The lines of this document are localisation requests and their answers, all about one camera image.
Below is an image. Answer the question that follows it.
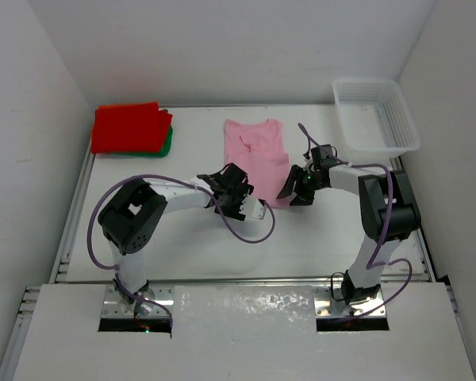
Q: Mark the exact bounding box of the red t shirt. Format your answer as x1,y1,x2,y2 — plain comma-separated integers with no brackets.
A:
90,102,161,155

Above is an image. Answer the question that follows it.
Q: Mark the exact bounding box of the green t shirt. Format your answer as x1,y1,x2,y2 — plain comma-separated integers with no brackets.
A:
117,109,174,158

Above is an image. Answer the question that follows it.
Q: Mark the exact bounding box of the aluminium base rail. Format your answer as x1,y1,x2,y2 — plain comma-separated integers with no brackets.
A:
19,273,390,318

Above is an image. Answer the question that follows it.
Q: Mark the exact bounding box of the white plastic bin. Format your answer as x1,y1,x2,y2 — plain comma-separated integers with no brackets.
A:
332,77,420,162

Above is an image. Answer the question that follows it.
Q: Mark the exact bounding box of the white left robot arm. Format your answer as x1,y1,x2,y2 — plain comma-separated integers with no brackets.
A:
98,164,266,306

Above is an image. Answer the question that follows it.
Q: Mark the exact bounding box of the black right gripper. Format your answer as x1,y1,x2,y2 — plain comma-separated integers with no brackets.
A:
278,165,325,206

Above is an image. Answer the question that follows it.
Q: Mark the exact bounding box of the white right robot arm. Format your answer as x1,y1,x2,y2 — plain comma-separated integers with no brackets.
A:
277,144,421,305

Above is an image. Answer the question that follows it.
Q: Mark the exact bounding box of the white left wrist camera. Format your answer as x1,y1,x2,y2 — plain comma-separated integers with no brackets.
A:
240,195,267,220

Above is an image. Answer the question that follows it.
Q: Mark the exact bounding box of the pink t shirt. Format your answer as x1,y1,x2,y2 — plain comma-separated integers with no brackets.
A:
224,119,290,209

